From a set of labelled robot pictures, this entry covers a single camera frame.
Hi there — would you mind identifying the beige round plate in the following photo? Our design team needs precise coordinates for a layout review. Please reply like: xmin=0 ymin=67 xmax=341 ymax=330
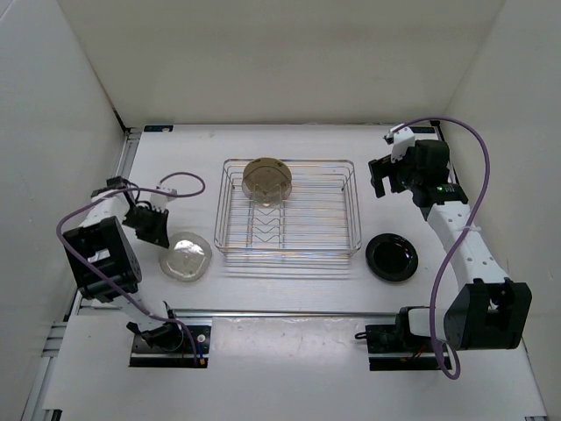
xmin=242 ymin=157 xmax=292 ymax=193

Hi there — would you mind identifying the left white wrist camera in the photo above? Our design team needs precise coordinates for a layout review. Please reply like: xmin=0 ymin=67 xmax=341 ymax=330
xmin=149 ymin=186 xmax=177 ymax=212

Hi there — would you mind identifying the black round plate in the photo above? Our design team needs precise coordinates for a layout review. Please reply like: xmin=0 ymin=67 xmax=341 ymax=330
xmin=366 ymin=233 xmax=419 ymax=283

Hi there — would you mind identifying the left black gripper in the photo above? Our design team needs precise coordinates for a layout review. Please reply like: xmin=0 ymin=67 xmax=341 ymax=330
xmin=122 ymin=204 xmax=170 ymax=247

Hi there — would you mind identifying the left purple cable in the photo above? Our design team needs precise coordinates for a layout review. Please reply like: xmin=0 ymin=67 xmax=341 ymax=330
xmin=56 ymin=173 xmax=207 ymax=367

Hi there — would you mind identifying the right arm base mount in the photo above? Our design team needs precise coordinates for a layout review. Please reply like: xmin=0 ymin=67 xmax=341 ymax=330
xmin=354 ymin=325 xmax=439 ymax=372

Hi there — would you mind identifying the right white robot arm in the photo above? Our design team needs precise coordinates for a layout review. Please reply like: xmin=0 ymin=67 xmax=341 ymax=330
xmin=368 ymin=139 xmax=532 ymax=351

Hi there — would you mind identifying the clear plate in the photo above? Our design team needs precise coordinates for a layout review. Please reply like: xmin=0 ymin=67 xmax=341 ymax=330
xmin=159 ymin=232 xmax=212 ymax=282
xmin=242 ymin=171 xmax=292 ymax=207

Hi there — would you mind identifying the chrome wire dish rack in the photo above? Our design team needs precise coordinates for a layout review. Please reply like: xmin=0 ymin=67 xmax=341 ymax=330
xmin=214 ymin=159 xmax=362 ymax=259

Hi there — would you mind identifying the metal rail bar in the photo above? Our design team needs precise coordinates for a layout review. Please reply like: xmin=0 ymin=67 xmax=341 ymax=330
xmin=175 ymin=309 xmax=396 ymax=318

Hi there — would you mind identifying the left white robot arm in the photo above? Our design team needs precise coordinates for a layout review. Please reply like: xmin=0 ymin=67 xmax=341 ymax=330
xmin=62 ymin=176 xmax=186 ymax=353

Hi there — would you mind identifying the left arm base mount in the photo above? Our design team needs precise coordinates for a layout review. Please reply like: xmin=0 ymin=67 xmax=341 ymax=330
xmin=126 ymin=322 xmax=211 ymax=369

